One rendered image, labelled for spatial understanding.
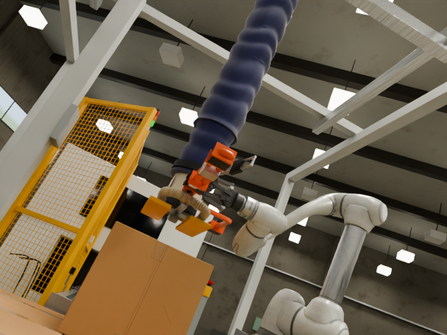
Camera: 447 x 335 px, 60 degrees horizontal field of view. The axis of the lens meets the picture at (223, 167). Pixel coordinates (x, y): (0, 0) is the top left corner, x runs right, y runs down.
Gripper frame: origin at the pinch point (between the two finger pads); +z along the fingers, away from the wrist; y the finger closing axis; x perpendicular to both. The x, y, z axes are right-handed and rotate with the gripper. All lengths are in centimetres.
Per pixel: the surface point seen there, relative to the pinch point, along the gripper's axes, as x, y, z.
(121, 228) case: -3.9, 30.5, 18.8
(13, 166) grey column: 130, 5, 102
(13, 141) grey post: 344, -57, 183
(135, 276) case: -4.8, 43.5, 6.7
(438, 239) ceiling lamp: 715, -417, -773
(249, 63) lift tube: 15, -76, 0
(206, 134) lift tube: 16.5, -29.0, 4.2
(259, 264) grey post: 344, -53, -164
